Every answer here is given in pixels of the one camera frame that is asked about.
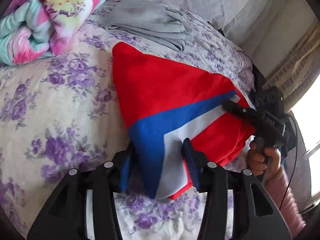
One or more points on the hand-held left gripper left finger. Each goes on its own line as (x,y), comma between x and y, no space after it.
(125,177)

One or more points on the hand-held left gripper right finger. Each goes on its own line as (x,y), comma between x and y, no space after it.
(193,166)

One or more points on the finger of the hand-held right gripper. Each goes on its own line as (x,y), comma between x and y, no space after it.
(240,108)

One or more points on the red blue white pants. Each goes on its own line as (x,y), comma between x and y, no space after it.
(170,105)

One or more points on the person's right forearm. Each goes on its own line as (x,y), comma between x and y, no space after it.
(282,200)

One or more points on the person's right hand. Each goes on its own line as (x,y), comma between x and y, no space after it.
(260,160)

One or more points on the window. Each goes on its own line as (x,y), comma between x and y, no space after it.
(310,155)

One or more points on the purple floral bedspread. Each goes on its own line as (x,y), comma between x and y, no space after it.
(62,110)

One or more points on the lavender embroidered pillow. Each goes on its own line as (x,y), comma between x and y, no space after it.
(200,2)

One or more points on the folded grey cloth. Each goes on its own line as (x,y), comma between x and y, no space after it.
(152,22)

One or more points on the colourful floral rolled blanket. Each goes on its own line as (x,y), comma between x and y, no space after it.
(42,20)

